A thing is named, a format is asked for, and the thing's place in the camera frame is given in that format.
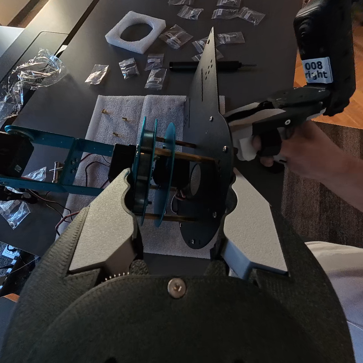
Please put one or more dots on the white foam sheet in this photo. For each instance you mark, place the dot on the white foam sheet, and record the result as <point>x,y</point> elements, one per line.
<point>119,107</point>

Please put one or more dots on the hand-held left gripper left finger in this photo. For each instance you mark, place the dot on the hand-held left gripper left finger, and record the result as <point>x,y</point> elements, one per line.
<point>105,227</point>

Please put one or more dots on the person's white clothing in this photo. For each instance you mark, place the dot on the person's white clothing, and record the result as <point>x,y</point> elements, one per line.
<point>348,283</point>

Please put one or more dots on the light grey flat panel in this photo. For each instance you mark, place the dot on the light grey flat panel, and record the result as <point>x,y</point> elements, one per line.
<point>10,39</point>

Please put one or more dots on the crumpled clear plastic wrap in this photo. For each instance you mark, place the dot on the crumpled clear plastic wrap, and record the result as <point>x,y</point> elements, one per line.
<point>42,71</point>

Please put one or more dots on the black screwdriver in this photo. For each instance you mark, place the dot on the black screwdriver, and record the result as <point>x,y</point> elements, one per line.
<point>181,65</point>

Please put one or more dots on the scattered small parts bags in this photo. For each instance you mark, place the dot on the scattered small parts bags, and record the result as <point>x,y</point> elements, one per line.
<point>154,78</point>

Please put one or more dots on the person's right forearm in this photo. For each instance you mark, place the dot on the person's right forearm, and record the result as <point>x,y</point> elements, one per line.
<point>351,178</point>

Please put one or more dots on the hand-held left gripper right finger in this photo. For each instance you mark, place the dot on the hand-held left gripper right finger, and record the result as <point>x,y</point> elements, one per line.
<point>255,227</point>

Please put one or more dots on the silver cross wrench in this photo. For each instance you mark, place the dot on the silver cross wrench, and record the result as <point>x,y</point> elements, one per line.
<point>56,171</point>

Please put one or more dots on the white square foam frame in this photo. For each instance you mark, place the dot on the white square foam frame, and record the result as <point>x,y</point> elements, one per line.
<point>113,38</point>

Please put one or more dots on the empty clear plastic bag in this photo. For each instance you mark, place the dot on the empty clear plastic bag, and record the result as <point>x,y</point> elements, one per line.
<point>14,212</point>
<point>36,174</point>

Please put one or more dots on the dark desk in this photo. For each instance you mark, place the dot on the dark desk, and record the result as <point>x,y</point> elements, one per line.
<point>71,93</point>

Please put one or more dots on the blue and black toy robot arm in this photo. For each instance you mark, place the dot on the blue and black toy robot arm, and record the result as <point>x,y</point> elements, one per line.
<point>207,127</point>

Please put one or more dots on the person's right hand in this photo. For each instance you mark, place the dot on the person's right hand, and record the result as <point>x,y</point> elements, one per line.
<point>309,150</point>

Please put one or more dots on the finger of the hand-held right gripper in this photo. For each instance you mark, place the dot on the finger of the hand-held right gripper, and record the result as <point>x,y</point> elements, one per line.
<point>249,109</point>
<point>244,126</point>

